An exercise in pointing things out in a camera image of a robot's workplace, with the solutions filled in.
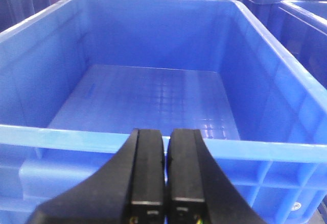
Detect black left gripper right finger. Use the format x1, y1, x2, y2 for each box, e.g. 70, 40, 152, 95
167, 129, 264, 223

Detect large blue crate front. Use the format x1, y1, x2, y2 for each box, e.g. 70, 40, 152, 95
1, 0, 326, 223

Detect blue crate right neighbour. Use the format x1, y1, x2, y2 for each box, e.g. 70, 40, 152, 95
270, 0, 327, 89

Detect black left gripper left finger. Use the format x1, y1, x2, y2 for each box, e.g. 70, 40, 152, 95
27, 129, 165, 223

